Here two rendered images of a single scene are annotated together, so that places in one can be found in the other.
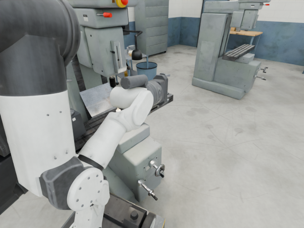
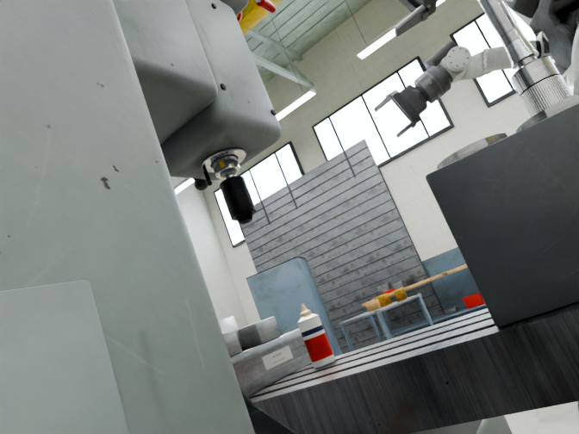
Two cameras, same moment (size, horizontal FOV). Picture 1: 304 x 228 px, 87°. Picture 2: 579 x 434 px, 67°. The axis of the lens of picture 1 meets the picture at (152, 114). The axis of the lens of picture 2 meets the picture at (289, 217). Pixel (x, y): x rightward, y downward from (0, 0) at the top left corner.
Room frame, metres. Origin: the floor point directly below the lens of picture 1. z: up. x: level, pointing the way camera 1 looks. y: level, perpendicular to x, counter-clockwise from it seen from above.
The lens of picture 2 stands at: (1.33, 1.07, 0.99)
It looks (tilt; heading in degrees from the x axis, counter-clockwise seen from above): 13 degrees up; 255
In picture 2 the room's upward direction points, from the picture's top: 21 degrees counter-clockwise
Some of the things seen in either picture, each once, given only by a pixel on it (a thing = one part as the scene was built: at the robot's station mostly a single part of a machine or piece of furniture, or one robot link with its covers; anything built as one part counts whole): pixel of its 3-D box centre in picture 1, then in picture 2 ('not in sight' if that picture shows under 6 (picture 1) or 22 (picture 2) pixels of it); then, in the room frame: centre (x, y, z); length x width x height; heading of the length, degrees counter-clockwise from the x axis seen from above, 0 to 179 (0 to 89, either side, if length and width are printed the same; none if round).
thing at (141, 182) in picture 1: (147, 189); not in sight; (0.73, 0.05, 0.48); 0.22 x 0.06 x 0.06; 44
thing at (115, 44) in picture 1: (116, 57); not in sight; (1.13, 0.24, 1.45); 0.04 x 0.04 x 0.21; 44
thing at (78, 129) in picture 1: (65, 126); (551, 207); (0.92, 0.64, 1.00); 0.22 x 0.12 x 0.20; 144
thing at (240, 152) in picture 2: not in sight; (223, 159); (1.21, 0.31, 1.31); 0.09 x 0.09 x 0.01
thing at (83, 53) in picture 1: (94, 46); (105, 56); (1.35, 0.45, 1.47); 0.24 x 0.19 x 0.26; 134
